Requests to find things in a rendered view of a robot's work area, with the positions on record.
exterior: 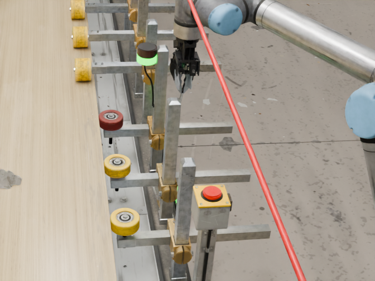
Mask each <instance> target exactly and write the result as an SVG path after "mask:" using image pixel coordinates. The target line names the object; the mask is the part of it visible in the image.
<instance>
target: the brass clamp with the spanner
mask: <svg viewBox="0 0 375 281"><path fill-rule="evenodd" d="M147 124H148V126H149V136H148V137H149V144H150V146H151V147H152V148H153V149H155V150H158V149H159V150H162V149H163V148H164V139H165V127H164V133H153V131H152V116H147Z"/></svg>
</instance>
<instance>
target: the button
mask: <svg viewBox="0 0 375 281"><path fill-rule="evenodd" d="M221 195H222V192H221V190H220V189H219V188H217V187H215V186H208V187H206V188H204V189H203V196H204V197H205V198H207V199H209V200H216V199H219V198H220V197H221Z"/></svg>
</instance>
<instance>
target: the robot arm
mask: <svg viewBox="0 0 375 281"><path fill-rule="evenodd" d="M192 1H193V4H194V6H195V9H196V11H197V13H198V16H199V18H200V21H201V24H202V25H203V27H207V28H209V29H211V30H212V31H213V32H215V33H217V34H220V35H223V36H228V35H231V34H233V33H234V32H235V31H236V30H237V29H239V27H240V25H242V24H244V23H247V22H252V23H254V24H255V25H257V26H259V27H262V28H264V29H266V30H268V31H270V32H272V33H274V34H275V35H277V36H279V37H281V38H282V39H284V40H286V41H288V42H290V43H292V44H294V45H295V46H297V47H299V48H301V49H303V50H305V51H306V52H308V53H310V54H312V55H314V56H316V57H318V58H319V59H321V60H323V61H325V62H327V63H329V64H330V65H332V66H334V67H336V68H338V69H339V70H341V71H343V72H345V73H347V74H349V75H350V76H352V77H354V78H356V79H358V80H360V81H362V82H363V83H365V85H363V86H362V87H361V88H359V89H358V90H356V91H355V92H353V93H352V94H351V96H350V97H349V99H348V101H347V103H346V106H345V118H346V121H347V124H348V126H349V128H350V129H353V133H354V134H355V135H357V136H358V137H360V141H361V143H362V145H363V151H364V156H365V160H366V166H367V171H368V177H369V183H370V186H371V192H372V197H373V203H374V209H375V50H373V49H371V48H369V47H367V46H365V45H363V44H361V43H359V42H357V41H355V40H353V39H351V38H349V37H347V36H345V35H343V34H341V33H340V32H338V31H336V30H334V29H332V28H330V27H328V26H326V25H324V24H322V23H320V22H318V21H316V20H314V19H312V18H310V17H308V16H306V15H304V14H302V13H300V12H298V11H296V10H294V9H292V8H290V7H288V6H286V5H284V4H282V3H280V2H278V1H276V0H192ZM173 34H174V35H175V36H176V40H174V48H177V50H175V52H173V53H172V54H173V59H170V73H171V75H172V77H173V80H174V83H175V85H176V88H177V90H178V91H179V92H180V93H183V94H184V93H185V92H186V91H187V90H188V88H189V89H192V82H193V78H194V76H195V75H196V74H198V76H199V70H200V59H199V56H198V53H197V51H195V48H196V43H197V42H199V38H201V34H200V31H199V28H198V26H197V24H196V21H195V18H194V16H193V13H192V11H191V8H190V6H189V3H188V0H176V1H175V17H174V29H173ZM183 74H185V78H184V84H183V86H181V83H182V81H181V77H182V75H183Z"/></svg>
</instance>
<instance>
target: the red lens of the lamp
mask: <svg viewBox="0 0 375 281"><path fill-rule="evenodd" d="M155 46H156V45H155ZM137 55H138V56H140V57H143V58H152V57H155V56H156V55H157V46H156V49H155V50H153V51H143V50H140V49H139V48H138V46H137Z"/></svg>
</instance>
